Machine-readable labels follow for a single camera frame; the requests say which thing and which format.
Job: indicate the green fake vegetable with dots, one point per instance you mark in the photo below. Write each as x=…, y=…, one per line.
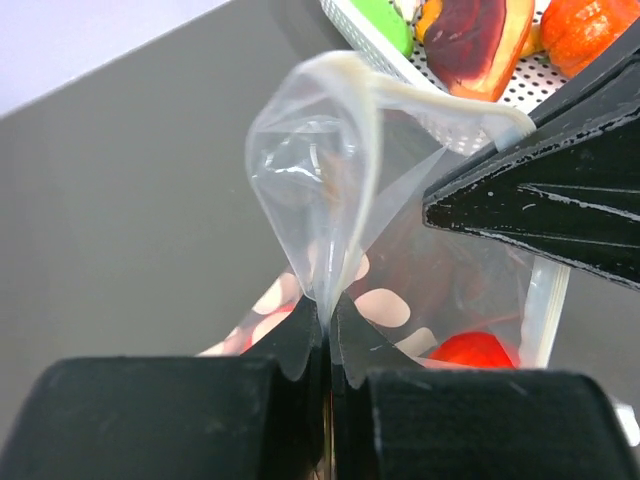
x=384, y=32

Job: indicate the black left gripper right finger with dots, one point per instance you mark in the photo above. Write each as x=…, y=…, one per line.
x=395, y=419

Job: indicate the red yellow fake mango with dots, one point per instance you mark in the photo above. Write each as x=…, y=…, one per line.
x=476, y=349

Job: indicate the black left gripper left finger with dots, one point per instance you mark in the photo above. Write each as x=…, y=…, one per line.
x=253, y=416

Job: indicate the small yellow fake fruit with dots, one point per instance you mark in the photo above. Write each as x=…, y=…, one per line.
x=533, y=44

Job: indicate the fake papaya half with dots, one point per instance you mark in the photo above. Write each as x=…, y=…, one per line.
x=473, y=46

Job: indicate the white perforated plastic basket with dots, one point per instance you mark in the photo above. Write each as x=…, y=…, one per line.
x=533, y=81

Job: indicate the orange fake pumpkin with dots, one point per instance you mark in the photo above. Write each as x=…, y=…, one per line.
x=575, y=32

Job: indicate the clear zip top bag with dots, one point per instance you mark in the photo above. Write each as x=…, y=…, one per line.
x=339, y=159

